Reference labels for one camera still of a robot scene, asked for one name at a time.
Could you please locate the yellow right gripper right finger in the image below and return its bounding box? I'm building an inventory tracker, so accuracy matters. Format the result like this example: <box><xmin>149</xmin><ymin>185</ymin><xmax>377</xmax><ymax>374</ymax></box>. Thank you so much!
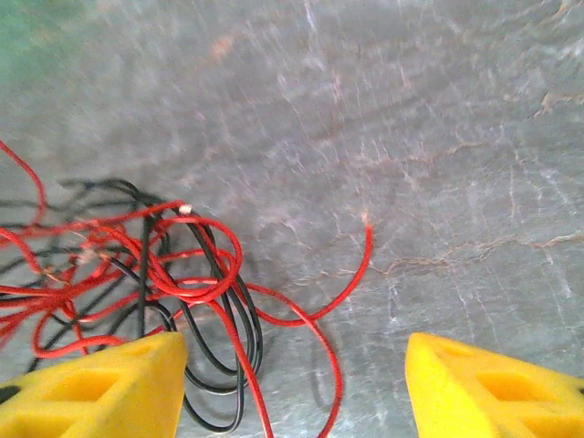
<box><xmin>404</xmin><ymin>331</ymin><xmax>584</xmax><ymax>438</ymax></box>

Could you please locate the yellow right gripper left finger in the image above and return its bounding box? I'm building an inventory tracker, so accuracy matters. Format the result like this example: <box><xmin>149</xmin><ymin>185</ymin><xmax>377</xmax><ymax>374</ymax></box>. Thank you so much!
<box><xmin>0</xmin><ymin>331</ymin><xmax>189</xmax><ymax>438</ymax></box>

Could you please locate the thin red cable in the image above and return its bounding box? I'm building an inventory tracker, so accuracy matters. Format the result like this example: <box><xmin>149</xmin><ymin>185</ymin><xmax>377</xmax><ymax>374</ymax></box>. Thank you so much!
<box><xmin>245</xmin><ymin>213</ymin><xmax>374</xmax><ymax>329</ymax></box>
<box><xmin>0</xmin><ymin>139</ymin><xmax>183</xmax><ymax>360</ymax></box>
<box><xmin>305</xmin><ymin>317</ymin><xmax>344</xmax><ymax>438</ymax></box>
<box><xmin>136</xmin><ymin>200</ymin><xmax>275</xmax><ymax>438</ymax></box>

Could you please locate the thin black cable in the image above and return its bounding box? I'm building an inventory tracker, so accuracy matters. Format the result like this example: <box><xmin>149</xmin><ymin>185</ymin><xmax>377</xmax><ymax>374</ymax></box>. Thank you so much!
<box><xmin>180</xmin><ymin>218</ymin><xmax>265</xmax><ymax>433</ymax></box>
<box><xmin>0</xmin><ymin>176</ymin><xmax>177</xmax><ymax>370</ymax></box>

